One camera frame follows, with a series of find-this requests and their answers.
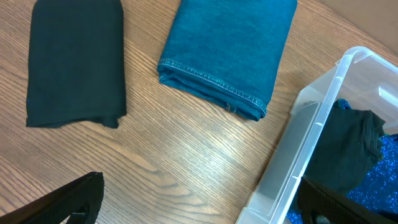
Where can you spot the blue denim folded cloth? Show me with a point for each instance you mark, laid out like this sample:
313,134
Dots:
227,51

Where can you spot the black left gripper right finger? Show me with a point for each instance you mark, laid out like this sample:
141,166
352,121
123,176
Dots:
316,201

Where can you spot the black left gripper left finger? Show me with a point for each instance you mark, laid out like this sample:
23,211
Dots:
76,202

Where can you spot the black folded cloth left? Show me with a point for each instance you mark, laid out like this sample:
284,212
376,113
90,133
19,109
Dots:
76,63

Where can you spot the sparkly blue green cloth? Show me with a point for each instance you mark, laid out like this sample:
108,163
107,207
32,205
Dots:
378,190

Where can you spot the clear plastic storage container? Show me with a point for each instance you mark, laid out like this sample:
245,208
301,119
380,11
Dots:
363,78

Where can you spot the black garment long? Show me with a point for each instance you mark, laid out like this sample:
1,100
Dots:
347,149

